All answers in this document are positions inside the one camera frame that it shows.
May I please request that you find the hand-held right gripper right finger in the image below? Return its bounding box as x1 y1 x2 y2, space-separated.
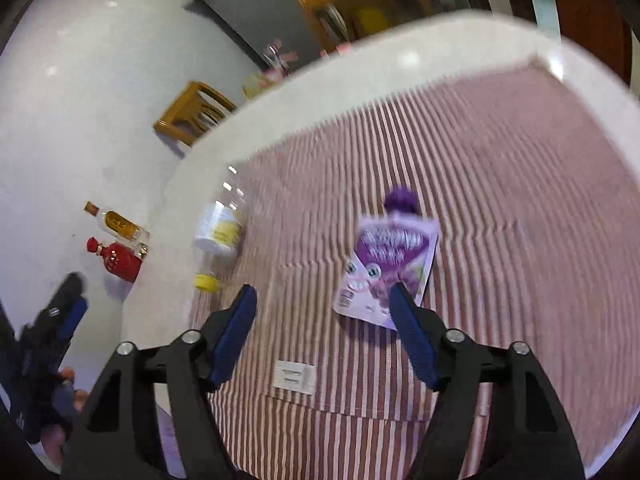
389 282 586 480

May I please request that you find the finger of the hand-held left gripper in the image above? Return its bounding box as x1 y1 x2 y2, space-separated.
56 296 91 343
49 271 87 311

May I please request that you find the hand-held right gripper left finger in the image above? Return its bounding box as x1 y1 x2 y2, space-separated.
60 284 258 480

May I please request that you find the purple drink pouch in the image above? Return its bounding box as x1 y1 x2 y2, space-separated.
334 185 441 331

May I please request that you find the person's left hand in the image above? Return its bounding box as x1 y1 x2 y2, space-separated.
42 366 91 461

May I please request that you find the red liquor bottle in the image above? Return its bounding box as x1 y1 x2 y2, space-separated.
86 236 143 284

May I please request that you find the gold liquor bottle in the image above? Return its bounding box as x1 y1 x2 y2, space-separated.
83 201 152 243

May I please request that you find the clear bottle with yellow cap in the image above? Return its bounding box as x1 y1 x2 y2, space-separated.
192 162 248 292

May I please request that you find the red striped tablecloth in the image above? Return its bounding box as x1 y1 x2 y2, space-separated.
187 67 640 480

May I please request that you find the wooden stool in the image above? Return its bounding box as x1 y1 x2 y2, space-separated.
153 81 238 148

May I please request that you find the wrapped gift basket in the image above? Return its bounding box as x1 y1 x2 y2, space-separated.
242 39 301 101

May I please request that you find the grey cabinet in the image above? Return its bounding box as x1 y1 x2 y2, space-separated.
192 0 328 68

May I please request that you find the wooden chair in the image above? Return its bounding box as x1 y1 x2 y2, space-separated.
297 0 433 56

